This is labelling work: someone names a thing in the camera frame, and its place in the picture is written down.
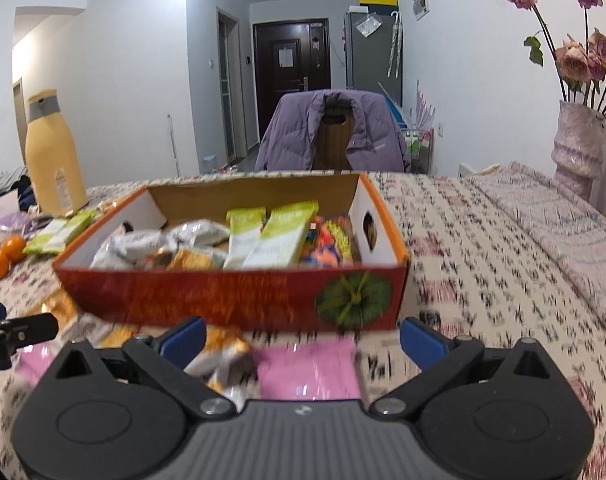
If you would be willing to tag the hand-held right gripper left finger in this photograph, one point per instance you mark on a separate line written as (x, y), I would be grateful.
(183, 342)

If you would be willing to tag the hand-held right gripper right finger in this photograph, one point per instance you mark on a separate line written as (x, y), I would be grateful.
(423, 342)

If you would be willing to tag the pile of snack packets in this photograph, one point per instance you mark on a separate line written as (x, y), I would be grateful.
(223, 355)

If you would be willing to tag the orange cardboard box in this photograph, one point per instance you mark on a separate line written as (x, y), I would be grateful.
(208, 295)

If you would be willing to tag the pink snack bag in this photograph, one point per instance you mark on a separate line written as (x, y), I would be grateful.
(308, 367)

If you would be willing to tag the orange cracker bag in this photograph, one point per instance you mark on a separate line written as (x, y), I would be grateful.
(198, 259)

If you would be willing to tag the lavender plastic bag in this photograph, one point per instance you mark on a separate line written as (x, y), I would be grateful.
(5, 225)

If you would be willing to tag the green white snack bar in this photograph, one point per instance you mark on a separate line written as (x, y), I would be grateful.
(243, 237)
(283, 237)
(45, 237)
(75, 227)

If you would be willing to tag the silver snack bag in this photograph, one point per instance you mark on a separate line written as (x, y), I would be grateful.
(200, 232)
(133, 247)

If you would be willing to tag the dark clothes heap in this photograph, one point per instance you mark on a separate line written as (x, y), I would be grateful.
(18, 187)

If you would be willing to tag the colourful candy bags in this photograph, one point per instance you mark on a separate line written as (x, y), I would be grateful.
(330, 242)

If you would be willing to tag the brown cracker sachet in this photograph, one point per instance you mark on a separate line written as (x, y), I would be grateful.
(108, 205)

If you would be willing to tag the yellow thermos bottle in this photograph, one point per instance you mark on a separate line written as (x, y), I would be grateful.
(55, 160)

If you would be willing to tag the pale quilted blanket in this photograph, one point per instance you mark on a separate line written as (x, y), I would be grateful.
(558, 220)

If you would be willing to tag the cluttered storage rack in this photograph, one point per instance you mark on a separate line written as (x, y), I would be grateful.
(419, 150)

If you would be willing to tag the wooden chair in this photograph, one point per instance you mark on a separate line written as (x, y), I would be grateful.
(335, 140)

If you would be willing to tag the purple padded jacket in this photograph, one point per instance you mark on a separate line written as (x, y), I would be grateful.
(293, 135)

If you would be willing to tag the pink feather decoration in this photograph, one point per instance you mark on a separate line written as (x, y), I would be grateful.
(424, 107)

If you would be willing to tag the pink textured vase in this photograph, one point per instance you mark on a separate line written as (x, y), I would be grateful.
(578, 150)

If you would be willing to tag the glass interior door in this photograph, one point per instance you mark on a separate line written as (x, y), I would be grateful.
(229, 85)

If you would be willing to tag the dark entrance door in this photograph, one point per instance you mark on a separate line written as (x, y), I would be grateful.
(290, 100)

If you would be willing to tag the grey fridge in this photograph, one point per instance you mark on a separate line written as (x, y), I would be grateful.
(370, 60)

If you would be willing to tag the folded umbrella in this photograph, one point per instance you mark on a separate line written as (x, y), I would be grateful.
(395, 45)

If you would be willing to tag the white paper notice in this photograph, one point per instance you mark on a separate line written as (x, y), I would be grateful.
(286, 57)

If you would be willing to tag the clear plastic bag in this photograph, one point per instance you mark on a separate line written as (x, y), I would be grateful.
(369, 25)

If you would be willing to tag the dried pink roses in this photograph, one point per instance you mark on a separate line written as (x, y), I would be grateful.
(578, 57)

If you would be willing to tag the yellow storage box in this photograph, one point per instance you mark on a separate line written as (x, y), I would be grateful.
(379, 1)

